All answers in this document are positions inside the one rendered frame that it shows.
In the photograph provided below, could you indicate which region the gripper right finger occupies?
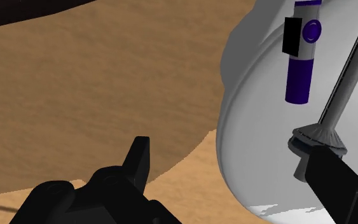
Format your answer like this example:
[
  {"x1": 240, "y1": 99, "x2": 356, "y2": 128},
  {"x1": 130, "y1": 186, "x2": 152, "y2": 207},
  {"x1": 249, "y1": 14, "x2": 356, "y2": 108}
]
[{"x1": 304, "y1": 144, "x2": 358, "y2": 224}]

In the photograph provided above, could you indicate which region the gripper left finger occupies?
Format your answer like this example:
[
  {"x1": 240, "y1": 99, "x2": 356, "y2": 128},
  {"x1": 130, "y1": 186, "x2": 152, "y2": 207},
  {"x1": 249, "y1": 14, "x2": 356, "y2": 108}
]
[{"x1": 10, "y1": 136, "x2": 182, "y2": 224}]

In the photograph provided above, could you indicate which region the grey tool with flared end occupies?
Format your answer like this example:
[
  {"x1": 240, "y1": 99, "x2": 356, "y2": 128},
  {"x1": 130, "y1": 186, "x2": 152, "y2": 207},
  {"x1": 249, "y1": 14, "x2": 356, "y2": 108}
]
[{"x1": 287, "y1": 0, "x2": 358, "y2": 184}]

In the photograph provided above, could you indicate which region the white bowl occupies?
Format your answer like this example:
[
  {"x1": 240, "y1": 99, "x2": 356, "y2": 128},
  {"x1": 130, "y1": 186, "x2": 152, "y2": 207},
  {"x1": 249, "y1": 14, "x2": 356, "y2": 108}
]
[{"x1": 216, "y1": 0, "x2": 358, "y2": 224}]

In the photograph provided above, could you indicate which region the purple and grey cylinder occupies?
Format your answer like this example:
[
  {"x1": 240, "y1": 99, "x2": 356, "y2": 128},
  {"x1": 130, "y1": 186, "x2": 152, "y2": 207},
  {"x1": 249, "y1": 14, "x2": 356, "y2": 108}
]
[{"x1": 282, "y1": 0, "x2": 323, "y2": 105}]

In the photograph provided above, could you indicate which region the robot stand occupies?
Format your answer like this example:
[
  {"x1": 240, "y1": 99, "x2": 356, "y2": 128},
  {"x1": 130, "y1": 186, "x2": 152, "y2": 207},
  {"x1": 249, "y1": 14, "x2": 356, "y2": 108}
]
[{"x1": 0, "y1": 0, "x2": 97, "y2": 31}]

